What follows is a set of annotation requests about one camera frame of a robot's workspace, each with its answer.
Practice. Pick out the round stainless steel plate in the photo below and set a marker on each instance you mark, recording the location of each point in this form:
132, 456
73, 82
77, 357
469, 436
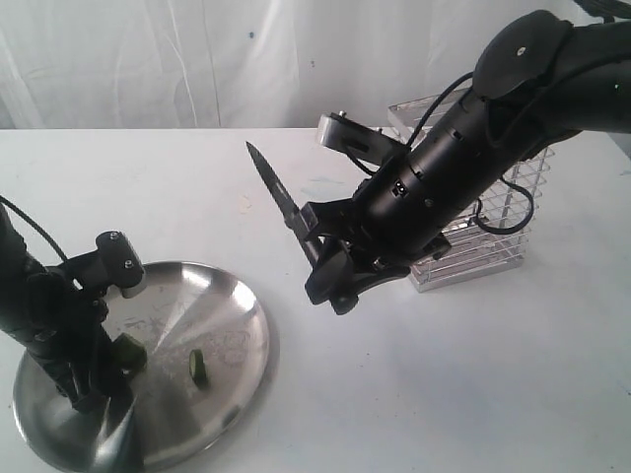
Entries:
206, 342

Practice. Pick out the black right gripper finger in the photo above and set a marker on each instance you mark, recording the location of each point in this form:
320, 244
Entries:
340, 276
336, 219

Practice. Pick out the white backdrop curtain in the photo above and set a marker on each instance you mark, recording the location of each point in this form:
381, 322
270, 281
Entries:
228, 64

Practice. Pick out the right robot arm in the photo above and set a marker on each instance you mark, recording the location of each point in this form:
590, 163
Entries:
540, 81

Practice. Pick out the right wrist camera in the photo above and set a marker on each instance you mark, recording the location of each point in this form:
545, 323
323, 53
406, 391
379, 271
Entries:
341, 134

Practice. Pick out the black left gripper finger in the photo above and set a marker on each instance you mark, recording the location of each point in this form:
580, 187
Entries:
113, 380
88, 398

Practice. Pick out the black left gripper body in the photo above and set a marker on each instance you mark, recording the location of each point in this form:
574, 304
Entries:
69, 341

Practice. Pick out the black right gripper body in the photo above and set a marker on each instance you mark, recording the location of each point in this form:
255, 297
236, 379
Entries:
406, 205

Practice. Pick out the black handled kitchen knife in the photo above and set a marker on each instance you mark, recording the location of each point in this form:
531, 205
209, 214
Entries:
285, 203

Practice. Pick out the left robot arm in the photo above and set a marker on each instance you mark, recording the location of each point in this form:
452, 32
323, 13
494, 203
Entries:
84, 272

